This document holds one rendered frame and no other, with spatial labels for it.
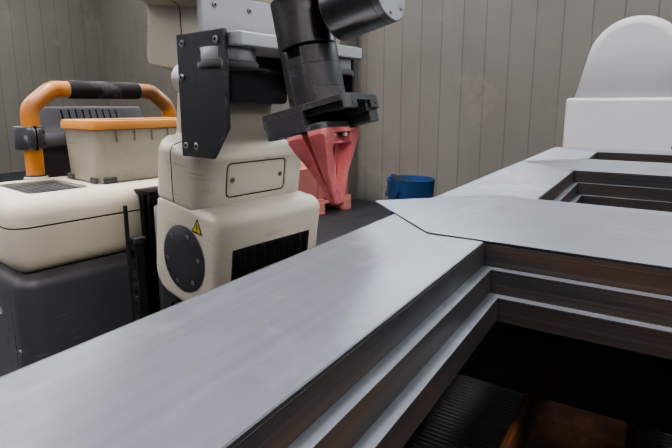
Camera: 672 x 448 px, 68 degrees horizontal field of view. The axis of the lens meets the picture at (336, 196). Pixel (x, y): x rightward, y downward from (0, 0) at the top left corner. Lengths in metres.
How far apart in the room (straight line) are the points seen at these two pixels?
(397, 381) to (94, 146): 0.85
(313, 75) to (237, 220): 0.32
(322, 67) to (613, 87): 2.86
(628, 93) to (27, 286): 2.97
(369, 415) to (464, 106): 4.34
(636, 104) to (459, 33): 1.86
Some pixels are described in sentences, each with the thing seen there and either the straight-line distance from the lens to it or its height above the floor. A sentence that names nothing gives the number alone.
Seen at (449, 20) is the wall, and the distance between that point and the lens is 4.65.
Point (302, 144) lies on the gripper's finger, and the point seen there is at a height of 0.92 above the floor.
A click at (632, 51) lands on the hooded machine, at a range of 3.27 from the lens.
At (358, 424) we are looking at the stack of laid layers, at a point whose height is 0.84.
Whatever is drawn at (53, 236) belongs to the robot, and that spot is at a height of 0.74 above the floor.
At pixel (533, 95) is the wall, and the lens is 4.30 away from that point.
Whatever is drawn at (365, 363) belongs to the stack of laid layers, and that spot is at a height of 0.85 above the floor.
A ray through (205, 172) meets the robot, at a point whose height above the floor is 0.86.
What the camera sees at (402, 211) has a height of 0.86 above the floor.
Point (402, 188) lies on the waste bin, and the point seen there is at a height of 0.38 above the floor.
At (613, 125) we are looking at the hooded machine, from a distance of 3.23.
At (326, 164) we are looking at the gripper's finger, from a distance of 0.48.
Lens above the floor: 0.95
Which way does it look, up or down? 10 degrees down
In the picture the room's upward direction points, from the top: straight up
